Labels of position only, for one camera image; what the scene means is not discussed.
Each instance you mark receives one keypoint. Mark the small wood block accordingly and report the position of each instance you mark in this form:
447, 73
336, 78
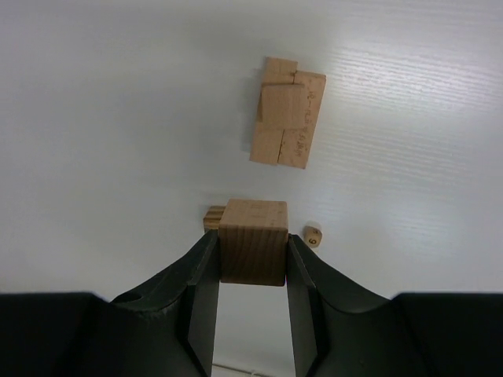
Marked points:
253, 235

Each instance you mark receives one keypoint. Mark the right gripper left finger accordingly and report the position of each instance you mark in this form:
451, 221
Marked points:
172, 316

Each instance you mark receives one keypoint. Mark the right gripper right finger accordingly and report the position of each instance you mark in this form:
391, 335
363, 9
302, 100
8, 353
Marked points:
333, 325

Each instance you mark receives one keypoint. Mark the light wood block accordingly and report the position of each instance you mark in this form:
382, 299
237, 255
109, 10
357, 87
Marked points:
296, 144

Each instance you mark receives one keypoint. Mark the dark striped wood block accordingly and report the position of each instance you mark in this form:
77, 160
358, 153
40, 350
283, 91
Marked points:
212, 217

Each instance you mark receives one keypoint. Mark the small wooden cylinder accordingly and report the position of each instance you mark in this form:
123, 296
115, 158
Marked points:
312, 234

